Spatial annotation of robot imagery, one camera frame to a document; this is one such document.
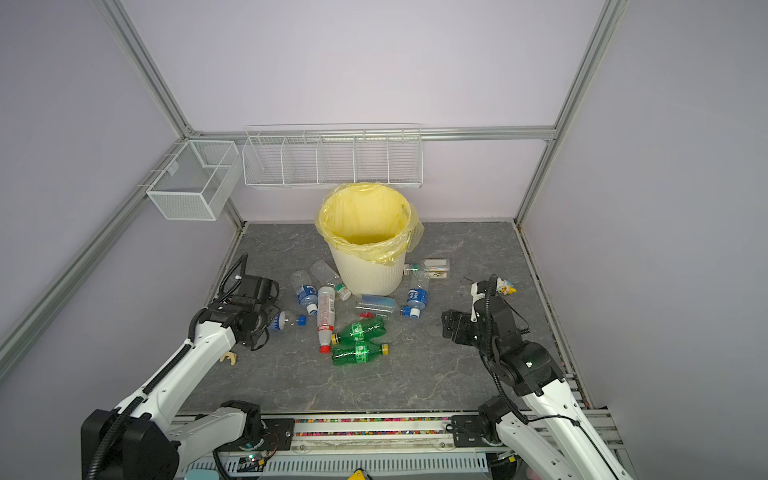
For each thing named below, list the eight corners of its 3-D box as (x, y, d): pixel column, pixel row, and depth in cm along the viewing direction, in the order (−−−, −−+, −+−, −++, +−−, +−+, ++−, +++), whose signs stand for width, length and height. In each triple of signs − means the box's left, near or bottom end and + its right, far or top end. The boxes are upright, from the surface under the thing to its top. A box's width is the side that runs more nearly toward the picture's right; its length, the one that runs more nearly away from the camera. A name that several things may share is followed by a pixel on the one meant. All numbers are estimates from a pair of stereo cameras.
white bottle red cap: (319, 354, 88) (316, 348, 85) (320, 294, 101) (317, 287, 98) (337, 351, 88) (334, 345, 85) (335, 292, 101) (333, 285, 98)
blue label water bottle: (407, 320, 95) (408, 313, 91) (407, 296, 101) (407, 288, 97) (428, 320, 95) (429, 313, 91) (426, 296, 101) (427, 288, 97)
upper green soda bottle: (333, 349, 87) (331, 345, 85) (331, 330, 91) (329, 325, 89) (387, 336, 90) (387, 332, 87) (383, 318, 94) (382, 313, 91)
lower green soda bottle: (333, 365, 86) (330, 359, 82) (335, 348, 90) (332, 341, 86) (389, 365, 86) (388, 359, 82) (389, 348, 90) (389, 341, 85)
